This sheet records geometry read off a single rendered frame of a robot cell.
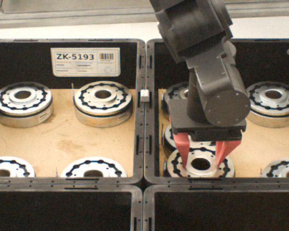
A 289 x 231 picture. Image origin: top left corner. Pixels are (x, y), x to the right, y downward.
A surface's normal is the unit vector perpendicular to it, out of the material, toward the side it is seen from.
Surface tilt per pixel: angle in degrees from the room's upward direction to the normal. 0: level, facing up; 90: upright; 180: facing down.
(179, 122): 4
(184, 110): 4
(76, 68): 90
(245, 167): 0
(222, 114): 93
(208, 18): 79
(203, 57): 26
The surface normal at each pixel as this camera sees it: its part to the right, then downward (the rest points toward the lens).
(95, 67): -0.01, 0.58
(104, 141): 0.00, -0.82
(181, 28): -0.06, 0.33
